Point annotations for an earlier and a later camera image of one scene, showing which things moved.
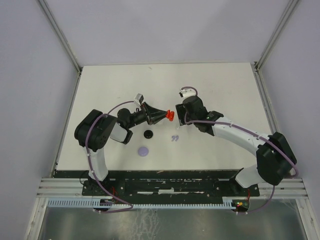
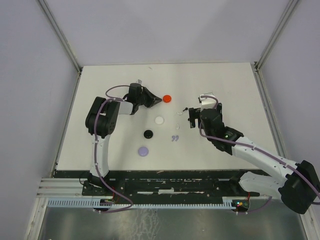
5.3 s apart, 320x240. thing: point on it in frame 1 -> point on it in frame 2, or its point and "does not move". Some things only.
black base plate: x=163 y=184 does not move
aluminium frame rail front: x=72 y=188 does not move
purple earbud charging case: x=143 y=151 does not move
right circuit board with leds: x=241 y=205 does not move
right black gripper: x=180 y=109 -> x=193 y=114
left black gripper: x=158 y=114 -> x=153 y=99
